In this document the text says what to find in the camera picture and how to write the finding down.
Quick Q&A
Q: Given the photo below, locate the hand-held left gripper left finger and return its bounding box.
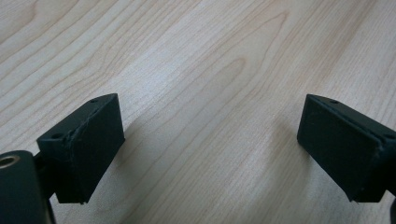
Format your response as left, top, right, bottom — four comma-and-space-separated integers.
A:
35, 92, 126, 205

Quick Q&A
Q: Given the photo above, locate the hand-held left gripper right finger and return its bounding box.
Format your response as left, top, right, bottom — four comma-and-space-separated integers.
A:
296, 93, 396, 203

